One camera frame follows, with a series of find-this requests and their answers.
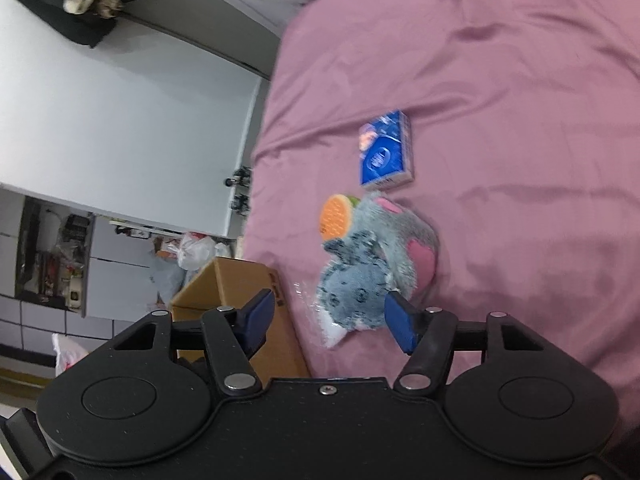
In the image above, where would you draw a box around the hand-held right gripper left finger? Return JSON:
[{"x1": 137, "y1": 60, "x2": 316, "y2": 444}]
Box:
[{"x1": 102, "y1": 288, "x2": 277, "y2": 395}]

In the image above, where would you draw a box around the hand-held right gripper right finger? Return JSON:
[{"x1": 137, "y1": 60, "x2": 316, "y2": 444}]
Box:
[{"x1": 384, "y1": 292, "x2": 551, "y2": 396}]

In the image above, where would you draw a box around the cardboard box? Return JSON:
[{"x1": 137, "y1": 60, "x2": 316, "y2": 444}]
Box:
[{"x1": 170, "y1": 257, "x2": 312, "y2": 381}]

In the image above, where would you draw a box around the clear plastic bag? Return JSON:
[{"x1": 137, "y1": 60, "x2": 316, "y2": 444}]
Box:
[{"x1": 295, "y1": 280, "x2": 351, "y2": 351}]

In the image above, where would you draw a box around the grey plush toy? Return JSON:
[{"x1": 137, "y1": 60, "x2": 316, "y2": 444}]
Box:
[{"x1": 317, "y1": 194, "x2": 442, "y2": 333}]

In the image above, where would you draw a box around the orange burger plush toy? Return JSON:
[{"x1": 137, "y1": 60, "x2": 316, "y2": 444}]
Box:
[{"x1": 319, "y1": 194, "x2": 361, "y2": 242}]

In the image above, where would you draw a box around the blue tissue packet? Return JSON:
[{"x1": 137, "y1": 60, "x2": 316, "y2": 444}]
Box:
[{"x1": 357, "y1": 109, "x2": 416, "y2": 191}]

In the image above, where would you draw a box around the white plastic bag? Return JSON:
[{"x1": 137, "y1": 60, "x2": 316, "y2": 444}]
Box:
[{"x1": 177, "y1": 232, "x2": 233, "y2": 272}]

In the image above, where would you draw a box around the grey plastic bag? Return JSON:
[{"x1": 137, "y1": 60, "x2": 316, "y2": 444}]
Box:
[{"x1": 149, "y1": 260, "x2": 187, "y2": 307}]

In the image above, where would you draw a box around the orange carton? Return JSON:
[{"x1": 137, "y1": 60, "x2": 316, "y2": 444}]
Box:
[{"x1": 152, "y1": 237, "x2": 181, "y2": 261}]

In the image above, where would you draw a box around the red-printed plastic bag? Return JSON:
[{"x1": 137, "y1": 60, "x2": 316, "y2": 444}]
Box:
[{"x1": 52, "y1": 332, "x2": 93, "y2": 376}]

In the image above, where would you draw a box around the cluttered storage shelf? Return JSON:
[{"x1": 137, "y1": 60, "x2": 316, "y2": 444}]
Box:
[{"x1": 15, "y1": 196, "x2": 93, "y2": 317}]

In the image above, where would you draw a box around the yellow-edged table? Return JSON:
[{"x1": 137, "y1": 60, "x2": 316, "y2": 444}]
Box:
[{"x1": 0, "y1": 367, "x2": 53, "y2": 396}]

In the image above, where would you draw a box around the pink bed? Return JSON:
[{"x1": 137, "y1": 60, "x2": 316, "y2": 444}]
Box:
[{"x1": 240, "y1": 0, "x2": 640, "y2": 441}]

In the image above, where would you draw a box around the black hanging garment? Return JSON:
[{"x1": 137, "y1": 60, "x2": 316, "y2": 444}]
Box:
[{"x1": 2, "y1": 0, "x2": 153, "y2": 50}]

